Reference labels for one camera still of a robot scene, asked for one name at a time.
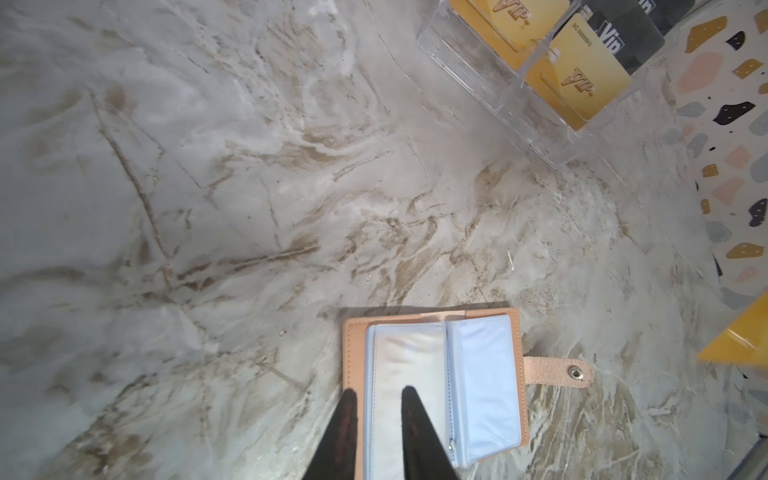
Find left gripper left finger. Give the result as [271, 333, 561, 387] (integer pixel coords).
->
[302, 389, 358, 480]

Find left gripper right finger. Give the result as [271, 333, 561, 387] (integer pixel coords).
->
[401, 386, 459, 480]

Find tan leather card holder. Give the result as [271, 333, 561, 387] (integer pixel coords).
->
[342, 307, 594, 479]

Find gold vip card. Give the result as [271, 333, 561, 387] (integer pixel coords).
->
[450, 0, 571, 70]
[698, 293, 768, 370]
[526, 13, 632, 131]

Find clear acrylic card display stand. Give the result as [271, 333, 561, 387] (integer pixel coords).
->
[417, 0, 701, 168]

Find black VIP card right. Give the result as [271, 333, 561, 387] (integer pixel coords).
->
[581, 0, 664, 75]

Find black vip card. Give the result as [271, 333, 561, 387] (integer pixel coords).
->
[637, 0, 696, 36]
[581, 0, 664, 75]

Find black VIP card left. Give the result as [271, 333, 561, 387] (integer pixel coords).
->
[637, 0, 696, 36]

